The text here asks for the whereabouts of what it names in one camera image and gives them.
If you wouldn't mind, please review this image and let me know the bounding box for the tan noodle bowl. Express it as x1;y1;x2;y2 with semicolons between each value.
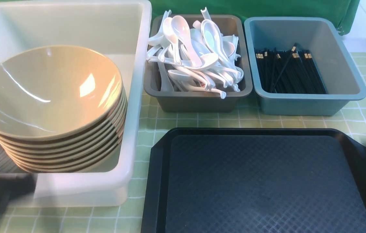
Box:
0;45;124;140

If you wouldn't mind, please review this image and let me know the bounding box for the green checkered tablecloth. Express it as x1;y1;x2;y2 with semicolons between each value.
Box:
0;52;366;233

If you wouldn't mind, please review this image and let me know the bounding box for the stack of tan bowls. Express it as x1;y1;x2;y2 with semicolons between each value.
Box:
0;94;127;173

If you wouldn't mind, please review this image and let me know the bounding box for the blue plastic chopstick bin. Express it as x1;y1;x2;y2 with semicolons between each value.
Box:
244;17;366;116

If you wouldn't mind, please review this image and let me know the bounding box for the pile of black chopsticks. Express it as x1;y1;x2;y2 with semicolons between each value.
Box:
254;43;328;94

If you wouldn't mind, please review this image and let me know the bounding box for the black serving tray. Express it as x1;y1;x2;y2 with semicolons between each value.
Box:
141;128;366;233

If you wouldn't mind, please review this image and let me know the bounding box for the green backdrop cloth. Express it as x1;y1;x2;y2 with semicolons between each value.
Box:
151;0;360;35

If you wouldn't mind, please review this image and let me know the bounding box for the grey plastic spoon bin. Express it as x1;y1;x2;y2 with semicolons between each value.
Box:
143;15;253;112

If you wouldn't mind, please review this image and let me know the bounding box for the white plastic dish tub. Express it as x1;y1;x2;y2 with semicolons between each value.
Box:
0;0;152;207

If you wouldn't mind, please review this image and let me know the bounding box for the pile of white spoons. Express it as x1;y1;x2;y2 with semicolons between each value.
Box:
146;8;244;99

